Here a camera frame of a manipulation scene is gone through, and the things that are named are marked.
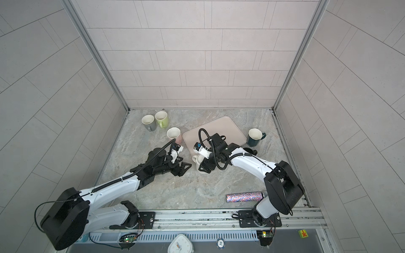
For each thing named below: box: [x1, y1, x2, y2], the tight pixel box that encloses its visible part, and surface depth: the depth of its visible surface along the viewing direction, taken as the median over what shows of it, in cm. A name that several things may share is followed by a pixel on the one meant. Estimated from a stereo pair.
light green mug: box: [154, 110, 169, 129], surface depth 102 cm
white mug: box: [191, 153, 205, 174], surface depth 80 cm
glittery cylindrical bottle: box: [225, 191, 265, 203], surface depth 77 cm
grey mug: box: [141, 114, 157, 132], surface depth 100 cm
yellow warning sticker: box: [297, 229, 309, 239], surface depth 68 cm
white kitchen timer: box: [167, 234, 195, 253], surface depth 64 cm
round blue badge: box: [216, 237, 226, 250], surface depth 67 cm
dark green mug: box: [247, 128, 267, 148], surface depth 93 cm
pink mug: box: [166, 127, 182, 145], surface depth 93 cm
